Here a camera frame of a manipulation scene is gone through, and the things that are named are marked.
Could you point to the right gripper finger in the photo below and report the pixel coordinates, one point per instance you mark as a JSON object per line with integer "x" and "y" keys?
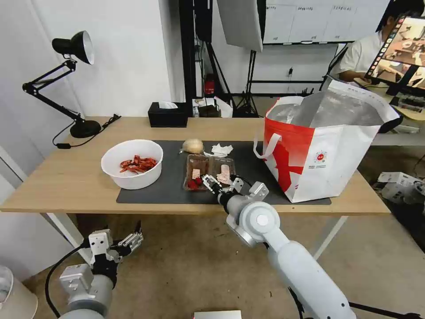
{"x": 210, "y": 183}
{"x": 237, "y": 184}

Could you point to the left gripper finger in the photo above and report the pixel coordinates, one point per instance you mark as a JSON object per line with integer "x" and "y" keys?
{"x": 85, "y": 242}
{"x": 132, "y": 242}

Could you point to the white and red takeout bag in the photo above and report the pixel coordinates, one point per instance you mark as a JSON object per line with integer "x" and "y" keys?
{"x": 332, "y": 159}

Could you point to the red food scraps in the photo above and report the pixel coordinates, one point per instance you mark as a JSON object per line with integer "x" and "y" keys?
{"x": 195, "y": 183}

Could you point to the white table leg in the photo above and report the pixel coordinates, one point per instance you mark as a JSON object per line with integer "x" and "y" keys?
{"x": 64, "y": 232}
{"x": 332, "y": 234}

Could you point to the clear plastic food tray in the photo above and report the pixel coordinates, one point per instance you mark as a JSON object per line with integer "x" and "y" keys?
{"x": 199, "y": 163}

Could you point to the crumpled white napkin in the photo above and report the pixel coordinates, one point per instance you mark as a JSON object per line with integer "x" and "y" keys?
{"x": 219, "y": 150}

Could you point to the beige crumpled paper ball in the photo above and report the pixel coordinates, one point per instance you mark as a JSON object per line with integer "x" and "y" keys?
{"x": 194, "y": 145}

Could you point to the black desk mat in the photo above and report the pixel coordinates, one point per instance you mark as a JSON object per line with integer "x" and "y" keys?
{"x": 166, "y": 196}

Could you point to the white round bowl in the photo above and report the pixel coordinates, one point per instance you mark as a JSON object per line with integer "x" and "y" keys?
{"x": 132, "y": 181}

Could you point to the cardboard box with bags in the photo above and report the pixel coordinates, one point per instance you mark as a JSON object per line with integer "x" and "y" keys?
{"x": 209, "y": 109}

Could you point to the red crayfish shells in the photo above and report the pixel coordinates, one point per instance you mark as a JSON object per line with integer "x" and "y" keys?
{"x": 137, "y": 164}

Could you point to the black tissue box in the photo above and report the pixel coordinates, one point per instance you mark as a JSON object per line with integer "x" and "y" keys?
{"x": 167, "y": 118}

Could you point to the white waste bin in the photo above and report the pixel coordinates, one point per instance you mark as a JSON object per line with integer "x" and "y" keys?
{"x": 15, "y": 295}

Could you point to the white tissue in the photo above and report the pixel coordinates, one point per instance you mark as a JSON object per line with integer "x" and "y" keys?
{"x": 167, "y": 105}

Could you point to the red canister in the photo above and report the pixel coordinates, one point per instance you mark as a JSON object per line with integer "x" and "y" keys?
{"x": 209, "y": 85}

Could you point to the black light stand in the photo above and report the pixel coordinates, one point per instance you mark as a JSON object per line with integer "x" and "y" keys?
{"x": 249, "y": 86}

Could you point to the robot front shell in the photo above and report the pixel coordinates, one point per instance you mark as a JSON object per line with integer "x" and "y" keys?
{"x": 217, "y": 315}

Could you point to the black desk lamp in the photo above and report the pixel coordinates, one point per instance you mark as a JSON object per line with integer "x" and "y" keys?
{"x": 83, "y": 128}

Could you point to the white softbox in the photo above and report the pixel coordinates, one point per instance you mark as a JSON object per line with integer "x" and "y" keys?
{"x": 240, "y": 23}

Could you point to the white boxes on floor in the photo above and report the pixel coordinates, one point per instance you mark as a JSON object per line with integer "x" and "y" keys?
{"x": 400, "y": 186}

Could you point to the person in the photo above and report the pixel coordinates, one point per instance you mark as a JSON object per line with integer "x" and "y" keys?
{"x": 358, "y": 56}

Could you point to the whiteboard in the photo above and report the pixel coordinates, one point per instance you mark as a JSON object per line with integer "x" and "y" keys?
{"x": 315, "y": 20}

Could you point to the computer monitor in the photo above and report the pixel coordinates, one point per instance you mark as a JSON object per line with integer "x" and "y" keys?
{"x": 398, "y": 50}

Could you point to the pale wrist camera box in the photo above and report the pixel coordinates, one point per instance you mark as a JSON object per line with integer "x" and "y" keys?
{"x": 100, "y": 242}

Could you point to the black pillar frame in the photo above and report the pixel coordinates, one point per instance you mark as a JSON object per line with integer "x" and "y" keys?
{"x": 187, "y": 50}

